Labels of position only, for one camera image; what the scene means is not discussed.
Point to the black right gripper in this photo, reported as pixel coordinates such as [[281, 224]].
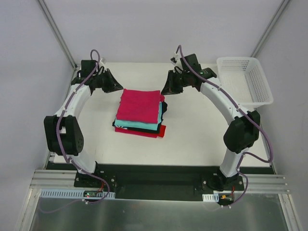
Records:
[[177, 82]]

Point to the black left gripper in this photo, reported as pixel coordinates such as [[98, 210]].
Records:
[[107, 81]]

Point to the black t shirt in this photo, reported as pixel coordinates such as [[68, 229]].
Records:
[[164, 109]]

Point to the pink t shirt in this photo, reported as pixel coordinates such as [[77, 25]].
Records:
[[140, 106]]

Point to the red t shirt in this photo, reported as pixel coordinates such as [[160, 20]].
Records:
[[160, 133]]

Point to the teal t shirt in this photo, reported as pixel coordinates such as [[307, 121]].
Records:
[[141, 125]]

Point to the white plastic laundry basket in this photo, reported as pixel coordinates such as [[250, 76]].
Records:
[[244, 79]]

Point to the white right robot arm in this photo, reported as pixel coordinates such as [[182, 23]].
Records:
[[242, 131]]

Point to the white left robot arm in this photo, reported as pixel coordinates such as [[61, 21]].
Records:
[[63, 133]]

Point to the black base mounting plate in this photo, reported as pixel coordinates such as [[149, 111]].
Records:
[[175, 183]]

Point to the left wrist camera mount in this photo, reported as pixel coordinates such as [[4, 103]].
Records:
[[104, 61]]

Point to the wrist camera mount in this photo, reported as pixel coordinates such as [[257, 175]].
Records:
[[175, 59], [104, 61]]

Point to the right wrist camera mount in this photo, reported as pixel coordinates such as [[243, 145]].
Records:
[[175, 59]]

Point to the left aluminium corner post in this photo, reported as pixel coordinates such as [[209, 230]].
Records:
[[56, 31]]

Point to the aluminium corner post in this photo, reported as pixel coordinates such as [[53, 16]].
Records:
[[56, 31], [270, 27]]

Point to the right aluminium corner post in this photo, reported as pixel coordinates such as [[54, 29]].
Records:
[[270, 27]]

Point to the right white cable duct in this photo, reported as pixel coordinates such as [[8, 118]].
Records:
[[211, 197]]

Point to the white cable duct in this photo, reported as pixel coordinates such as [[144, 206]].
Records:
[[76, 194], [211, 197]]

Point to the aluminium frame rail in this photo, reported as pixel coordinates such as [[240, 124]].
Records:
[[255, 183]]

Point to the left white cable duct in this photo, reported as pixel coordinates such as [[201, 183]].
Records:
[[76, 194]]

